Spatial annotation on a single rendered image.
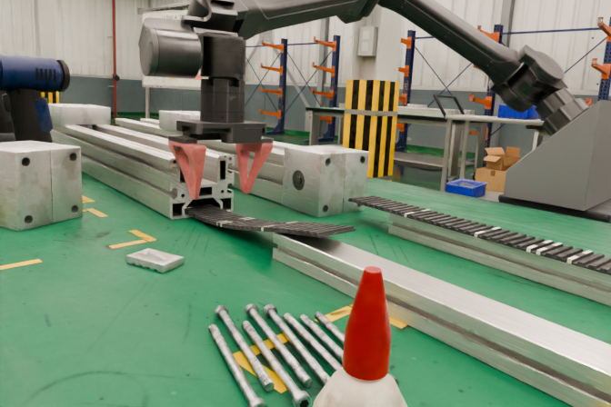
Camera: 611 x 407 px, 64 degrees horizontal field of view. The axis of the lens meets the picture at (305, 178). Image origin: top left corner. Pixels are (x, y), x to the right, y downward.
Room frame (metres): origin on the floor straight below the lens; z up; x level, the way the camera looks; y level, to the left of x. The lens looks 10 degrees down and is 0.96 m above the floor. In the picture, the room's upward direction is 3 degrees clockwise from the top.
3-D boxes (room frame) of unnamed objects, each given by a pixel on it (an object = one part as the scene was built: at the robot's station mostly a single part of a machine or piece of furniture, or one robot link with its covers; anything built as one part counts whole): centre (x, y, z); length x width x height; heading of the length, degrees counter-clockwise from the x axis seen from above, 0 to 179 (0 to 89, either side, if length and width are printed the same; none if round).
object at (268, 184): (1.10, 0.25, 0.82); 0.80 x 0.10 x 0.09; 40
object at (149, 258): (0.47, 0.15, 0.78); 0.05 x 0.03 x 0.01; 62
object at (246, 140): (0.65, 0.09, 0.86); 0.07 x 0.07 x 0.09; 40
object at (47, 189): (0.63, 0.36, 0.83); 0.11 x 0.10 x 0.10; 154
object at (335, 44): (11.22, 0.89, 1.10); 3.30 x 0.90 x 2.20; 46
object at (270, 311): (0.32, 0.00, 0.78); 0.11 x 0.01 x 0.01; 25
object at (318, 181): (0.77, -0.04, 0.83); 0.12 x 0.09 x 0.10; 130
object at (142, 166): (0.98, 0.40, 0.82); 0.80 x 0.10 x 0.09; 40
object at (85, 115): (1.17, 0.56, 0.87); 0.16 x 0.11 x 0.07; 40
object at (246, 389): (0.29, 0.04, 0.78); 0.11 x 0.01 x 0.01; 25
